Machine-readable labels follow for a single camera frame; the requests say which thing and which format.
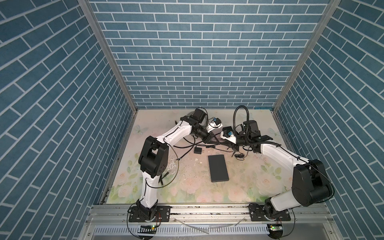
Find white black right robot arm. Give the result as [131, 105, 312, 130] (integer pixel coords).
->
[233, 120, 335, 213]

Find black power adapter with cord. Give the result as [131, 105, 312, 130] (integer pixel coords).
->
[193, 143, 235, 155]

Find aluminium corner post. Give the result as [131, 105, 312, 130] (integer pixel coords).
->
[272, 0, 341, 115]
[78, 0, 138, 114]

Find large black box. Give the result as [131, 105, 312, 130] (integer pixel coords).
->
[208, 155, 229, 183]

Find aluminium corner post right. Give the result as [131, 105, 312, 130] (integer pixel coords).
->
[272, 0, 341, 115]

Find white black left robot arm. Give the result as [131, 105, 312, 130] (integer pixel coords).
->
[138, 108, 223, 210]

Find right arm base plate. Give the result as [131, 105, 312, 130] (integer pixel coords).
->
[248, 203, 291, 222]

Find aluminium front rail frame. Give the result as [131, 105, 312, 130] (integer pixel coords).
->
[79, 203, 342, 240]

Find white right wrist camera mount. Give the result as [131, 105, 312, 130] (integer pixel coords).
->
[220, 127, 237, 144]

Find aluminium corner post left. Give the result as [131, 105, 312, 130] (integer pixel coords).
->
[78, 0, 138, 114]

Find black ethernet cable loop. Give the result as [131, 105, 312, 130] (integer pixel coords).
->
[173, 119, 211, 161]

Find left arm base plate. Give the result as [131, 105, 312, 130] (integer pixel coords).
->
[128, 205, 171, 223]

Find coiled black cable bundle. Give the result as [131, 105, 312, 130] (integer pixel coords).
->
[158, 170, 170, 187]

